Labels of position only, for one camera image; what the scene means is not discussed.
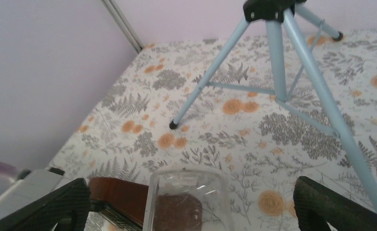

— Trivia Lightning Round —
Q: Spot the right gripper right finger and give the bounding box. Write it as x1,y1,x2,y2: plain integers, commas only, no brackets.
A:
293,176,377,231

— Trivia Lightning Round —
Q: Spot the clear plastic metronome cover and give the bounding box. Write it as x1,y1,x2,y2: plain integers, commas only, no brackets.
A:
143,165,235,231

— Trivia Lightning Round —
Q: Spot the brown wooden metronome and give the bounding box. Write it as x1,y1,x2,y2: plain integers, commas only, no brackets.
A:
89,177,203,231

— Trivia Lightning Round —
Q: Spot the light blue music stand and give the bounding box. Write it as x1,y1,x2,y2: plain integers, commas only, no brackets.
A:
169,0,377,212

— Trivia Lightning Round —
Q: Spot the floral patterned table mat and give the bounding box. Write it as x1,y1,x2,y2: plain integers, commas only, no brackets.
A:
50,29,377,231

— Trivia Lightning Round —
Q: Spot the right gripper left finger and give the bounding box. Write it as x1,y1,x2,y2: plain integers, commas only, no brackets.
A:
0,178,91,231

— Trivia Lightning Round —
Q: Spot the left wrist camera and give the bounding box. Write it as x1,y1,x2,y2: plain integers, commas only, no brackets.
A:
0,168,71,219

